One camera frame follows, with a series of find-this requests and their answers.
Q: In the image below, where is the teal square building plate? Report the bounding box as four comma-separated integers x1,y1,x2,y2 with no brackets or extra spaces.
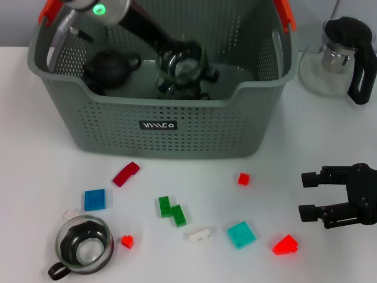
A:
226,221,256,251

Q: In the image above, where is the white flat building plate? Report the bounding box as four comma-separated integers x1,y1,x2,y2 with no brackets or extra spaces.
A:
62,208,79,221

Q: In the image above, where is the thin grey background cable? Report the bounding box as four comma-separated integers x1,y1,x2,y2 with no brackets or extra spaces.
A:
329,0,342,21

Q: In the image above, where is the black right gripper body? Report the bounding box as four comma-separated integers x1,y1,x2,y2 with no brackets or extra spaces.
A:
343,163,377,228

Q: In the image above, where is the blue square building brick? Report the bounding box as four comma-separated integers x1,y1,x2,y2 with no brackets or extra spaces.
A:
84,188,107,212

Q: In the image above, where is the orange basket handle clip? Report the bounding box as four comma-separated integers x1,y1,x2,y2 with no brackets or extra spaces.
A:
38,0,66,27
273,0,297,33

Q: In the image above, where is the black clay teapot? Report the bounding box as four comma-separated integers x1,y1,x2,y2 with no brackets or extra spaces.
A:
82,50,143,88

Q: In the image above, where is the white rectangular building brick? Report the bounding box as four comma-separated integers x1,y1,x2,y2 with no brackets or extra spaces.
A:
186,226,212,245

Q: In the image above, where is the dark red curved brick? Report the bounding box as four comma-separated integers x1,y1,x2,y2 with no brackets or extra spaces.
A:
112,161,141,188

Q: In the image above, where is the glass pitcher with black handle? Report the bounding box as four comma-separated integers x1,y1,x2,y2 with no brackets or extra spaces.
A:
299,17,377,106

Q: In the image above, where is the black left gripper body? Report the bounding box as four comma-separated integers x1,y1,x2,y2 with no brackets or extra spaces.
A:
119,2,204,60

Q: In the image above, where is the left gripper cable with plug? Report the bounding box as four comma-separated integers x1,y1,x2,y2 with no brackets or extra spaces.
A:
69,25,94,42

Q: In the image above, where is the glass teacup with black holder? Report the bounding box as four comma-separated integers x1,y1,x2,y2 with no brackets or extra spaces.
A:
157,81,211,101
156,48,220,88
48,214,114,281

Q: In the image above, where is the green rectangular building brick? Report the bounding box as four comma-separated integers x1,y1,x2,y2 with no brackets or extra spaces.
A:
158,196,172,218
170,205,188,228

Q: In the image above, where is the grey perforated storage basket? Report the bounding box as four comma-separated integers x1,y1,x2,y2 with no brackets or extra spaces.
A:
28,0,298,160

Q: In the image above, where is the red sloped roof brick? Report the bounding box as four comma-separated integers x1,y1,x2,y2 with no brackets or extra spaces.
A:
272,234,299,256

